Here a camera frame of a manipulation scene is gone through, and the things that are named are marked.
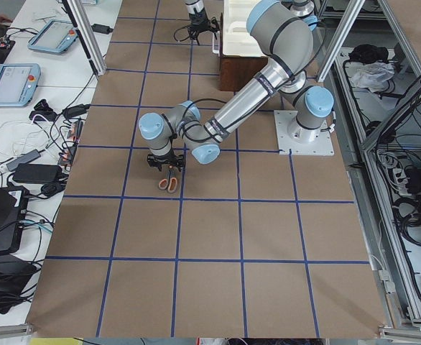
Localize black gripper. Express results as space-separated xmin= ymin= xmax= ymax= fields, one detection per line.
xmin=147 ymin=153 xmax=186 ymax=172
xmin=188 ymin=14 xmax=220 ymax=45

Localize orange grey scissors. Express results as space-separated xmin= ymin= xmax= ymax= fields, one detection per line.
xmin=158 ymin=165 xmax=178 ymax=193

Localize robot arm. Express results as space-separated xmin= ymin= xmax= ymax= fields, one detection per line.
xmin=185 ymin=0 xmax=220 ymax=45
xmin=139 ymin=1 xmax=334 ymax=169

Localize white plastic tray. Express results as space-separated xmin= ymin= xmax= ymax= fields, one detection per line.
xmin=220 ymin=0 xmax=265 ymax=58

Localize brown wooden cabinet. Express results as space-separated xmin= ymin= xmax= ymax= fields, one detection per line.
xmin=219 ymin=55 xmax=267 ymax=91

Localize black power adapter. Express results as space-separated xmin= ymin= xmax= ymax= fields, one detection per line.
xmin=91 ymin=23 xmax=113 ymax=35

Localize large black power brick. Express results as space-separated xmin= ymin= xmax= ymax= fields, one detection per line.
xmin=12 ymin=163 xmax=62 ymax=184

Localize upper teach pendant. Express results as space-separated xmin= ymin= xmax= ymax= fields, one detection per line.
xmin=27 ymin=19 xmax=77 ymax=55

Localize teach pendant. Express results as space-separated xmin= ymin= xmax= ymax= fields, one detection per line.
xmin=0 ymin=63 xmax=41 ymax=108
xmin=27 ymin=19 xmax=77 ymax=55

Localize black laptop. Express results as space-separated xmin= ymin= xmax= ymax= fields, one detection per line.
xmin=0 ymin=186 xmax=29 ymax=255

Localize lower teach pendant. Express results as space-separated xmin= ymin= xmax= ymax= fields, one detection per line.
xmin=0 ymin=63 xmax=41 ymax=108

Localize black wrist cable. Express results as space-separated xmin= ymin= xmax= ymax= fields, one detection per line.
xmin=170 ymin=98 xmax=229 ymax=161
xmin=173 ymin=23 xmax=193 ymax=43

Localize aluminium frame post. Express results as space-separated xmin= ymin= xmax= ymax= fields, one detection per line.
xmin=62 ymin=0 xmax=106 ymax=77

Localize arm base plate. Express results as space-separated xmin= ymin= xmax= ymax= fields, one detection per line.
xmin=274 ymin=110 xmax=335 ymax=157

